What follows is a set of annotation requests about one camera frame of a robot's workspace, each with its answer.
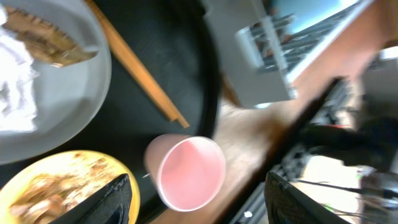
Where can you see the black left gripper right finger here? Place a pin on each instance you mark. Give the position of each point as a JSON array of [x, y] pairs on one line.
[[288, 205]]

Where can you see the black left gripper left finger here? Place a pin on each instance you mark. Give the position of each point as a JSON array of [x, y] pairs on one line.
[[109, 205]]

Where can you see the pink cup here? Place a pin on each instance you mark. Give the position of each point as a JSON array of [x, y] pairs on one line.
[[187, 171]]

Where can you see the grey dishwasher rack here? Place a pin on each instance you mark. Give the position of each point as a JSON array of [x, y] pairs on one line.
[[265, 45]]

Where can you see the yellow bowl with scraps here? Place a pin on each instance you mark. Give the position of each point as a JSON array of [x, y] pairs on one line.
[[59, 183]]

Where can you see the grey plate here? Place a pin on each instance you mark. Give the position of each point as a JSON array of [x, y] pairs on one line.
[[67, 98]]

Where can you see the crumpled white napkin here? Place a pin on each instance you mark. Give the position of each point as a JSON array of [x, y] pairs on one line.
[[18, 108]]

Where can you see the wooden chopstick right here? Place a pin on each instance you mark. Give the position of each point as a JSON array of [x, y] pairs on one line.
[[182, 119]]

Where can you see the wooden chopstick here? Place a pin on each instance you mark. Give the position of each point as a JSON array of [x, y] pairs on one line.
[[133, 62], [182, 119]]

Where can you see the wooden chopstick left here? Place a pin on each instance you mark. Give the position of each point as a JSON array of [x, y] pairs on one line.
[[133, 62]]

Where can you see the round black serving tray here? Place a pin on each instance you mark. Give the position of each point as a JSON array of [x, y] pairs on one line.
[[173, 42]]

